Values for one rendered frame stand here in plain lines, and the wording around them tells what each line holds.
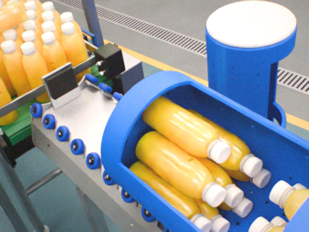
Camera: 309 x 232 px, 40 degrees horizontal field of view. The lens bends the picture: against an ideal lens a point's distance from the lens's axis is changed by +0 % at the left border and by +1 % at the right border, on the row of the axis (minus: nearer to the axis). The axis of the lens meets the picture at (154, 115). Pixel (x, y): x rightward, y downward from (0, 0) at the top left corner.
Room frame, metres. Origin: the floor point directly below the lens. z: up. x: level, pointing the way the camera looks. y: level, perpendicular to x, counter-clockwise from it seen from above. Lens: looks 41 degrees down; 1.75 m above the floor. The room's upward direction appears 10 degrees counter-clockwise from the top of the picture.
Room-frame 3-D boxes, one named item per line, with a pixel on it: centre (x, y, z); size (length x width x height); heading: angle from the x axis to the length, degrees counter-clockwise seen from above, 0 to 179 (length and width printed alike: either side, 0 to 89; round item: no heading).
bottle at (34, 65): (1.15, 0.35, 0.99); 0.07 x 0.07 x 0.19
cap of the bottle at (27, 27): (1.29, 0.36, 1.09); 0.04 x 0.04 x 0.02
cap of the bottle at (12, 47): (1.18, 0.41, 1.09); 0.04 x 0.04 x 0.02
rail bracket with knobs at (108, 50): (1.21, 0.12, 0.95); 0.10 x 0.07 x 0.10; 125
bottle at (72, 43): (1.23, 0.23, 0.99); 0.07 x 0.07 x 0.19
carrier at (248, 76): (1.18, -0.35, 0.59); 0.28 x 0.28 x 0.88
